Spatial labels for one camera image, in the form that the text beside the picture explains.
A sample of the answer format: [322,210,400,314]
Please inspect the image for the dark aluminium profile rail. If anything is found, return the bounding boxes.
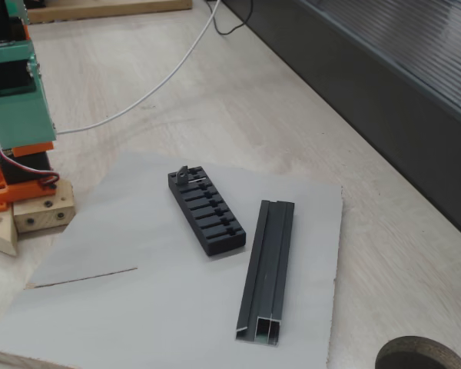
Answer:
[234,198,296,345]

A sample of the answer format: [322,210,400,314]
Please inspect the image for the wooden block with screws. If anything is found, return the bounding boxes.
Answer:
[13,180,77,234]

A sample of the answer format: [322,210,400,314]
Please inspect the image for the grey flat board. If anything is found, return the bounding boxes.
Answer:
[0,151,345,369]

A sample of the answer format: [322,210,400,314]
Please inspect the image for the white cable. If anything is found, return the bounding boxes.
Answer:
[56,0,222,135]

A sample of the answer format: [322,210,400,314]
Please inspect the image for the light wooden plank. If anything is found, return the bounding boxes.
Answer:
[0,209,19,258]

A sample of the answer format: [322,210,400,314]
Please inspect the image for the black cable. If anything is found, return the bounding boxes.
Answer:
[204,0,254,36]

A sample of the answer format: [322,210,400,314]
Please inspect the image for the long wooden board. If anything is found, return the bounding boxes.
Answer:
[25,0,193,25]

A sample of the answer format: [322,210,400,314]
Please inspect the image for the grey horizontal window blinds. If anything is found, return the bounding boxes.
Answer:
[299,0,461,130]

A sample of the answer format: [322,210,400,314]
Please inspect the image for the black slotted block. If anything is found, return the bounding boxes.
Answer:
[167,165,247,258]

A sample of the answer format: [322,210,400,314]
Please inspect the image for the base servo wire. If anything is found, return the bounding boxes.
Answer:
[0,148,61,190]

